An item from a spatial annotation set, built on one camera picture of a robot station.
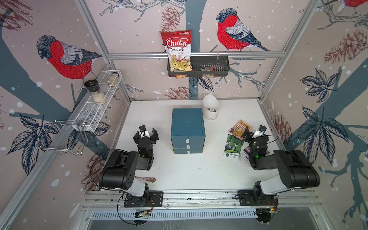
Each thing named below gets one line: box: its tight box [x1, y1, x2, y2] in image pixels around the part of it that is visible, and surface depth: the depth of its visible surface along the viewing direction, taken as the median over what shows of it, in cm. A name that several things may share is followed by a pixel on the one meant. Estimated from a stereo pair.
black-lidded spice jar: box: [83, 79, 107, 105], surface depth 72 cm
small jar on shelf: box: [106, 71, 120, 87], surface depth 88 cm
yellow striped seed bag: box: [227, 118, 254, 141], surface depth 105 cm
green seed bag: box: [223, 134, 245, 161], surface depth 94 cm
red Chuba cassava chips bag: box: [160, 29, 193, 80], surface depth 85 cm
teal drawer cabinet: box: [170, 107, 206, 155], surface depth 81 cm
